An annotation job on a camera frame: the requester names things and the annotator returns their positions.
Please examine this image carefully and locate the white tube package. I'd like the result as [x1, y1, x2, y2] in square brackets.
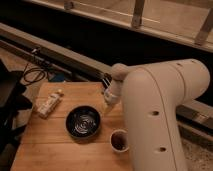
[37, 89, 63, 118]

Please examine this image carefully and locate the blue object on floor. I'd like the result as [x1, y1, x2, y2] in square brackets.
[50, 73, 65, 82]

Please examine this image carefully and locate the black ceramic bowl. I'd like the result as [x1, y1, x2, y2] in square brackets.
[66, 106, 101, 139]

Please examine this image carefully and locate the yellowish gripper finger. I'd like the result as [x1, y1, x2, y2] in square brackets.
[104, 104, 113, 115]

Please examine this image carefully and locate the black cable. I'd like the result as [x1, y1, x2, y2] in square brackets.
[21, 61, 54, 85]

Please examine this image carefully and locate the black white striped object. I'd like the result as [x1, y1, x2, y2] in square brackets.
[102, 76, 112, 92]

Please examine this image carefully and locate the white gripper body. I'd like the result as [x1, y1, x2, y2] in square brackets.
[104, 80, 123, 105]

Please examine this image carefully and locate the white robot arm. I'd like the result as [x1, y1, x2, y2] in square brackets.
[104, 59, 210, 171]

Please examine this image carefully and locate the grey metal rail beam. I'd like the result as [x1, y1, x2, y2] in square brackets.
[0, 23, 213, 134]

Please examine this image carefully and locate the black chair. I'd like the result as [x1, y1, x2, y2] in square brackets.
[0, 59, 32, 171]

